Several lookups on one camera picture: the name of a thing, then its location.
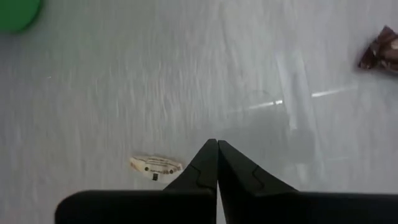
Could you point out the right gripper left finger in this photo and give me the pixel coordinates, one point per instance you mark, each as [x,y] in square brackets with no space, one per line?
[140,208]

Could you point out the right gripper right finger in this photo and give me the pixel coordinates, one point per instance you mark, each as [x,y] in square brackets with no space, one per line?
[280,208]

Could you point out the white candy bar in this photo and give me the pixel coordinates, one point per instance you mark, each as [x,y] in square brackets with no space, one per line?
[155,168]

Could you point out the brown candy bar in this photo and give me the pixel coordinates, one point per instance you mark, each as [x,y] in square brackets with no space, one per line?
[382,53]

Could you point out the green plastic bucket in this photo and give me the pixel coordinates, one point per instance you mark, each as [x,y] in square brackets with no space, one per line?
[18,14]

